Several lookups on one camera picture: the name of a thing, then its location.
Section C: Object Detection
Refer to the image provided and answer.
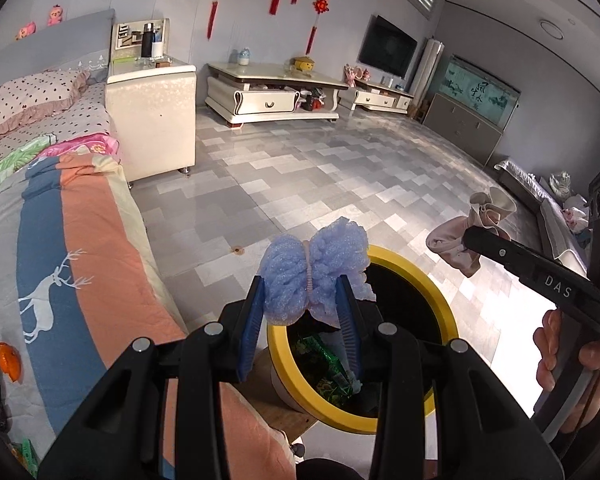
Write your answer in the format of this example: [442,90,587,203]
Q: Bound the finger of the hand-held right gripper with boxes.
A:
[462,226,557,289]

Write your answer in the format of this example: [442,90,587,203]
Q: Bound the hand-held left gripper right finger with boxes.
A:
[334,275,561,480]

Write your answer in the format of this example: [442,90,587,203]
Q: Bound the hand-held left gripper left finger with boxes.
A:
[37,275,268,480]

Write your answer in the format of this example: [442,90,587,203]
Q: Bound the silver green snack packet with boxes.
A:
[295,335,367,407]

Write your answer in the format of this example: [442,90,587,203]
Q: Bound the pale pink cloth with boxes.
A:
[426,186,517,279]

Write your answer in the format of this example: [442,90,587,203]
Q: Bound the yellow rimmed waste bin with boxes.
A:
[266,245,458,435]

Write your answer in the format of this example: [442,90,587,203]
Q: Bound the purple foam fruit net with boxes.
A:
[256,217,377,326]

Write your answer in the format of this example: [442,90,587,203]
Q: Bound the person's right forearm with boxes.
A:
[550,390,600,480]

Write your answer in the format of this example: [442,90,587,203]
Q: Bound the person's right hand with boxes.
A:
[532,308,600,411]

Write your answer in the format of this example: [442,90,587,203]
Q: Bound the grey low sofa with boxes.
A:
[495,158,592,262]

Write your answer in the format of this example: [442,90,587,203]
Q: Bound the pink white clothes pile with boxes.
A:
[562,195,594,234]

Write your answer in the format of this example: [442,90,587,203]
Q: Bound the white grey cloth pile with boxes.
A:
[550,172,574,199]

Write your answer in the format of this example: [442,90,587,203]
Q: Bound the fish tank on cabinet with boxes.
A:
[422,54,522,169]

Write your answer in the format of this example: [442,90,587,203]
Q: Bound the grey deer print blanket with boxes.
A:
[0,152,297,480]

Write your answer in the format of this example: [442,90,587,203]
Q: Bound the white standing air conditioner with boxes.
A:
[407,37,445,122]

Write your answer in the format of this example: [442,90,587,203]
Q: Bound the white low side cabinet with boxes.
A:
[352,77,415,114]

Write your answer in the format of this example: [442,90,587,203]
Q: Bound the white bedside cabinet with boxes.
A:
[105,57,197,184]

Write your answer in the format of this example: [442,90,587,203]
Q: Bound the white low tv table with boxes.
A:
[205,61,350,129]

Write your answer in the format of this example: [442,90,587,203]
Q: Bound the red items under table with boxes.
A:
[297,88,329,111]

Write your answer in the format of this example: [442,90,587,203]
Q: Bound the pink flower decoration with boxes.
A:
[344,63,371,87]

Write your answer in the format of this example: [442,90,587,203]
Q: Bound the orange peel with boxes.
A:
[0,342,22,384]

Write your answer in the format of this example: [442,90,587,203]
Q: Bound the pink floral blanket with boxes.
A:
[39,132,122,162]

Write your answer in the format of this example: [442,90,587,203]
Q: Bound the crumpled green clear wrapper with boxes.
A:
[7,437,40,477]

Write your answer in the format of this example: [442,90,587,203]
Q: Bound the green patterned quilt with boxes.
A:
[0,134,57,211]

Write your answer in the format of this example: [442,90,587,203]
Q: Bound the framed picture stand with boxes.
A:
[111,18,171,64]

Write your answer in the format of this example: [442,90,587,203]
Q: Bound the pink dotted pillow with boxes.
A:
[0,69,92,149]

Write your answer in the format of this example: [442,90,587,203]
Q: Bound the grey upholstered headboard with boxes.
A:
[0,8,117,117]

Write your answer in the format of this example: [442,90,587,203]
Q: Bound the black wall television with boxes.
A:
[357,15,419,80]

